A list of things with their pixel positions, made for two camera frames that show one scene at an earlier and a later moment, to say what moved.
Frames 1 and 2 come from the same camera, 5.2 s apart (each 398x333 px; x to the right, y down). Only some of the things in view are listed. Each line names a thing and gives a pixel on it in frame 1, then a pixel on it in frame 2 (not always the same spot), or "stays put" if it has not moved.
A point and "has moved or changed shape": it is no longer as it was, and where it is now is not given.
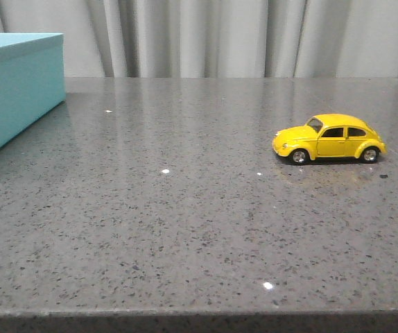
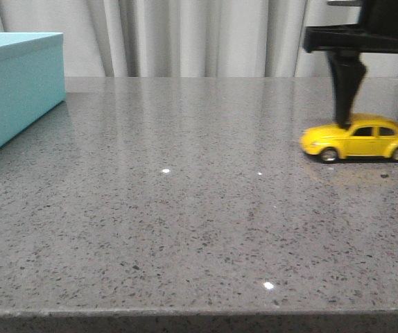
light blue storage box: [21, 78] stays put
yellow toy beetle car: [330, 135] has moved or changed shape
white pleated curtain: [221, 39] stays put
